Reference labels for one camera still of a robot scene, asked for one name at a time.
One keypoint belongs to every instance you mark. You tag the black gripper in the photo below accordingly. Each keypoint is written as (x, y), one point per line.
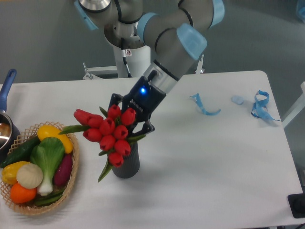
(144, 99)

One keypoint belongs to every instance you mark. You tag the red tulip bouquet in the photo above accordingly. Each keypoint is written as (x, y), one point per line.
(110, 131)

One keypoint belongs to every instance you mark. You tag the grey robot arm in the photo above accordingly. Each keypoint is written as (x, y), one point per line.
(158, 50)

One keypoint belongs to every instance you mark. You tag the dark grey ribbed vase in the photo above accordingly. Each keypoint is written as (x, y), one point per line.
(131, 164)

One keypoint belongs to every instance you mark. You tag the yellow squash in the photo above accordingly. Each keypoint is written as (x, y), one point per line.
(51, 131)

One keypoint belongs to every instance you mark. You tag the purple sweet potato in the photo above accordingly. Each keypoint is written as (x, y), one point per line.
(63, 173)

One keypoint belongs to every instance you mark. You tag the green bok choy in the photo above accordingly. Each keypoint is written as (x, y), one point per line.
(47, 155)

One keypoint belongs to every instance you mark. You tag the small light blue cap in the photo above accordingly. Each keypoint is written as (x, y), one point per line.
(237, 100)

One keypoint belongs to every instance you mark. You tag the woven wicker basket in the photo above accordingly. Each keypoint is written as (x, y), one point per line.
(29, 208)

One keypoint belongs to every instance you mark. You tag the dark green cucumber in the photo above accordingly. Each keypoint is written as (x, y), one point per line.
(21, 153)

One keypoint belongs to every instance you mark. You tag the cream white garlic bulb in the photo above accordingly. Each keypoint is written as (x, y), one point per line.
(29, 176)

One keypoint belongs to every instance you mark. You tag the green bean pods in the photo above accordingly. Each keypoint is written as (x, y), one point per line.
(49, 199)

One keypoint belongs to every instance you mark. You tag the knotted blue ribbon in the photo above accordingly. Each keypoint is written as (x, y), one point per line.
(259, 109)

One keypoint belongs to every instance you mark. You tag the yellow bell pepper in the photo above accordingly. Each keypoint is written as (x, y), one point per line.
(9, 173)

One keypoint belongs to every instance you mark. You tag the orange fruit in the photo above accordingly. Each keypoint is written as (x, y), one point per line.
(20, 194)

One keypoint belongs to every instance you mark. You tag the black device at edge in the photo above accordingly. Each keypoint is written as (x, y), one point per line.
(297, 205)

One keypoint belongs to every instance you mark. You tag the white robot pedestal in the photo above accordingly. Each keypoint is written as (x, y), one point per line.
(138, 60)

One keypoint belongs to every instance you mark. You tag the white metal base bracket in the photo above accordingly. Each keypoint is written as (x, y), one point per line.
(110, 72)

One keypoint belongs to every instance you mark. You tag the blue handled saucepan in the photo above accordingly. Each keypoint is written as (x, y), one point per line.
(8, 131)

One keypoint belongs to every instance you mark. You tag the white frame at right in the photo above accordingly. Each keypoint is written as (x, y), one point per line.
(295, 109)

